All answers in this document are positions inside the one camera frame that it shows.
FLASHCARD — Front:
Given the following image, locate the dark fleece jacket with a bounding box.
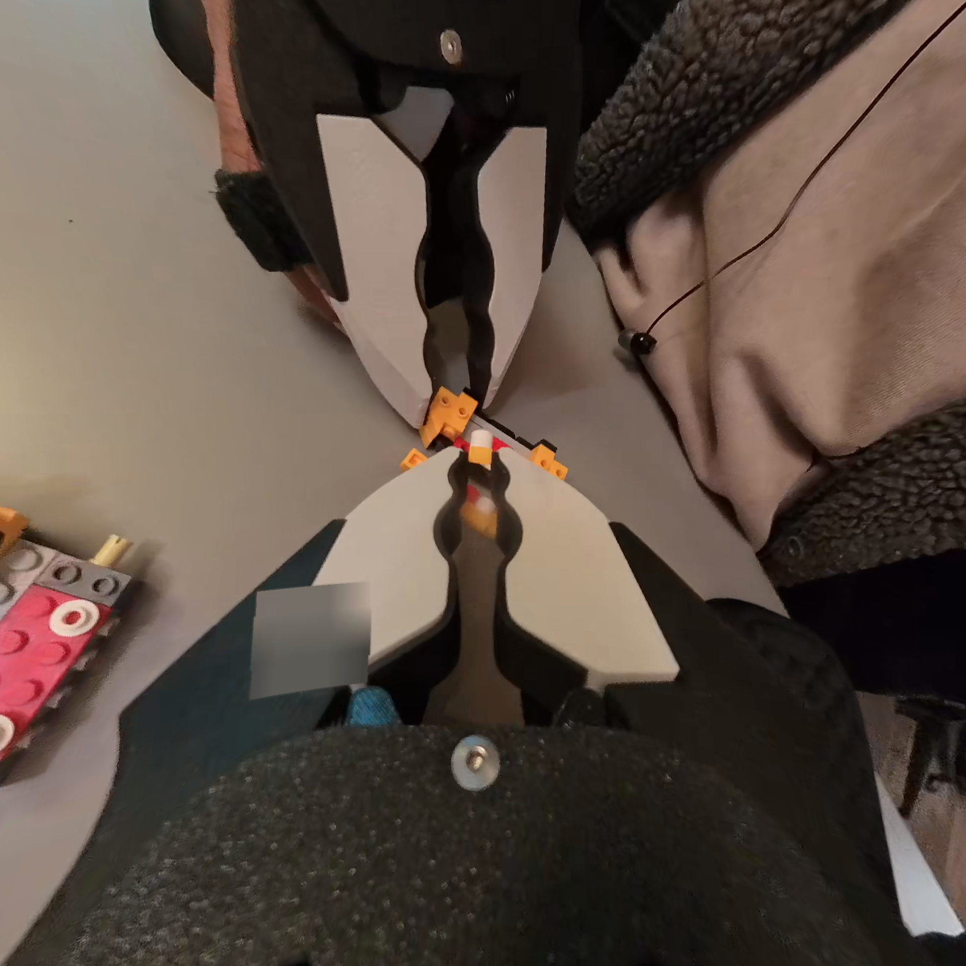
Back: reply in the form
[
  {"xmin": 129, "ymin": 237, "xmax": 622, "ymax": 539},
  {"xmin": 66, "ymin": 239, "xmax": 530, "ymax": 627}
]
[{"xmin": 568, "ymin": 1, "xmax": 966, "ymax": 593}]

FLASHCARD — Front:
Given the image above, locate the beige garment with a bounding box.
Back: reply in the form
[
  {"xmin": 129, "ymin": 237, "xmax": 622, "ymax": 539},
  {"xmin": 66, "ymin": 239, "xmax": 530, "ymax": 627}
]
[{"xmin": 594, "ymin": 1, "xmax": 966, "ymax": 552}]

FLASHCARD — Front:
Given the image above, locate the orange arch lego piece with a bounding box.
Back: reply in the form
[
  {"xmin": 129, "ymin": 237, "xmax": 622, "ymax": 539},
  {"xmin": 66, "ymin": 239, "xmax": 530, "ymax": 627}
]
[{"xmin": 461, "ymin": 428, "xmax": 504, "ymax": 540}]

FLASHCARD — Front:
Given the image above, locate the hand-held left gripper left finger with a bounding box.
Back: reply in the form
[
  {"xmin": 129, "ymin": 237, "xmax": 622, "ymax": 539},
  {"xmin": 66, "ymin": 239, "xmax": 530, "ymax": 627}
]
[{"xmin": 313, "ymin": 450, "xmax": 463, "ymax": 673}]

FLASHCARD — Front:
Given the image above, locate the orange red grey lego assembly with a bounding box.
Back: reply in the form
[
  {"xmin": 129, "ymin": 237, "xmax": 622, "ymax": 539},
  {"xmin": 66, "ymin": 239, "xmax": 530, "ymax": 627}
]
[{"xmin": 399, "ymin": 385, "xmax": 573, "ymax": 482}]

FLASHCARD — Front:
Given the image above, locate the black wired earbud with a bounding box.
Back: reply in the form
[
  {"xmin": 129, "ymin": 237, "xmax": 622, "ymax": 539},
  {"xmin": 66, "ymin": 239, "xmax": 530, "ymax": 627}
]
[{"xmin": 616, "ymin": 1, "xmax": 966, "ymax": 360}]

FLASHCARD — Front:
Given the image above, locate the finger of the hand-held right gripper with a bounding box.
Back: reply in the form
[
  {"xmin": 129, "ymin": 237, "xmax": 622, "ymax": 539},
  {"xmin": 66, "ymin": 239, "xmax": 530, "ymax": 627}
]
[
  {"xmin": 314, "ymin": 112, "xmax": 454, "ymax": 431},
  {"xmin": 453, "ymin": 124, "xmax": 549, "ymax": 416}
]

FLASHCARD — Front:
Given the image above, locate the yellow lego car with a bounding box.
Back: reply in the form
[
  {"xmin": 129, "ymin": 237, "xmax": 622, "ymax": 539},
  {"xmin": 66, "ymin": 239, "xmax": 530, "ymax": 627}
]
[{"xmin": 1, "ymin": 508, "xmax": 140, "ymax": 774}]

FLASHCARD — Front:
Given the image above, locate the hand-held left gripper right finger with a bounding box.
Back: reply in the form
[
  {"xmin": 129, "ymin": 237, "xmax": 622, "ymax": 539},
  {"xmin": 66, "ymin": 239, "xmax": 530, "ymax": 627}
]
[{"xmin": 496, "ymin": 450, "xmax": 680, "ymax": 688}]

